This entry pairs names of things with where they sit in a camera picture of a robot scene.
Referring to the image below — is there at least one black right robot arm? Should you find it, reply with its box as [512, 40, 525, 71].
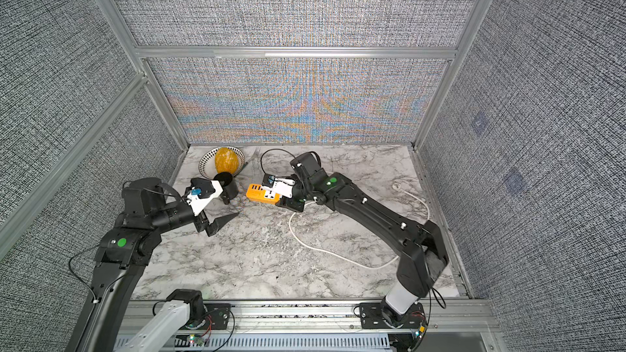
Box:
[278, 152, 449, 328]

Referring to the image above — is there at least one aluminium front rail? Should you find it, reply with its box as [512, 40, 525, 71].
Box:
[90, 299, 500, 336]

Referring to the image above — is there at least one white power cord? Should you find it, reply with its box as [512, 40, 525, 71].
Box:
[287, 183, 431, 271]

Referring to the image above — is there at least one orange power strip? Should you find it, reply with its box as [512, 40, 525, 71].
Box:
[246, 183, 280, 205]

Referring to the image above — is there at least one yellow mesh bagged fruit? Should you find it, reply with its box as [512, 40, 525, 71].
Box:
[215, 148, 239, 175]

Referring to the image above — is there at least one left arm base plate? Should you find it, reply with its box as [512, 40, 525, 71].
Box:
[159, 288, 231, 330]

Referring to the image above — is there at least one white slotted cable duct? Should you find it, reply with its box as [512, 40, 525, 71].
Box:
[159, 333, 392, 351]

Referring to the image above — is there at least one black cup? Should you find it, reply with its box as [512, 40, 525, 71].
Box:
[214, 171, 239, 205]

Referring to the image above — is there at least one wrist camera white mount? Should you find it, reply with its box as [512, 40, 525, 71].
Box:
[185, 178, 223, 216]
[262, 174, 296, 198]

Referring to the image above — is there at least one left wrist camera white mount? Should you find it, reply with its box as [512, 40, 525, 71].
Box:
[185, 178, 223, 216]

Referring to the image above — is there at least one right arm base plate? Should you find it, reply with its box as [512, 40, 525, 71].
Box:
[353, 302, 428, 329]

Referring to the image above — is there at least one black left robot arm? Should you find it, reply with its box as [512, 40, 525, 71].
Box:
[66, 178, 239, 351]

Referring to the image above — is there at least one white patterned bowl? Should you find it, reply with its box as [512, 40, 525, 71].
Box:
[198, 147, 246, 179]

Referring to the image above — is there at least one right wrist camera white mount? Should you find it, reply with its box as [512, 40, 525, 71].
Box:
[262, 174, 296, 198]

